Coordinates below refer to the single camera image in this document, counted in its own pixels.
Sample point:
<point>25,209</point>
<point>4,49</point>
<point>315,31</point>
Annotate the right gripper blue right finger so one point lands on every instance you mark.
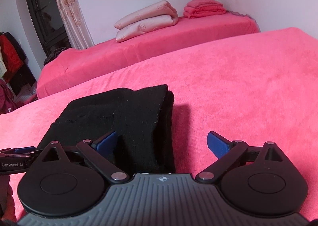
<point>229,156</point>

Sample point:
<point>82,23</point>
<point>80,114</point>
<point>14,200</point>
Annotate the pink pillow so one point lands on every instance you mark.
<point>160,8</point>
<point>145,26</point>

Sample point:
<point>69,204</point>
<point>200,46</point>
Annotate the near pink bed blanket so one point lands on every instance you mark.
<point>257,88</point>

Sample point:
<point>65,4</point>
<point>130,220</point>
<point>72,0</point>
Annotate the folded pink blanket stack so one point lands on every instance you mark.
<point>203,8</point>

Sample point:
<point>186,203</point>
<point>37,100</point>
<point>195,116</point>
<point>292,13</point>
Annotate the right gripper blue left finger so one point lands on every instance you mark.
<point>95,154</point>

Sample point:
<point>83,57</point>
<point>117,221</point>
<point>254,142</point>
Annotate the hanging clothes rack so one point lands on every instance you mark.
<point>18,85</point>

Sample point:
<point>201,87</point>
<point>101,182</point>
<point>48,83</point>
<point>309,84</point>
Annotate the upper pink pillow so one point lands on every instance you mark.
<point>160,8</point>

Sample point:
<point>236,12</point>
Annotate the lower pink pillow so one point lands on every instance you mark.
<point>145,26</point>

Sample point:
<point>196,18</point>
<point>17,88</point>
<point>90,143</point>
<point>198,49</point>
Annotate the far pink bed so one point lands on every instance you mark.
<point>73,67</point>

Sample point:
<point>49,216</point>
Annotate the pink patterned curtain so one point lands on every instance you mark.
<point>74,24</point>

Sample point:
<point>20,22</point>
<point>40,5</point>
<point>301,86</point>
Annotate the black knit pants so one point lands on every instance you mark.
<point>142,120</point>

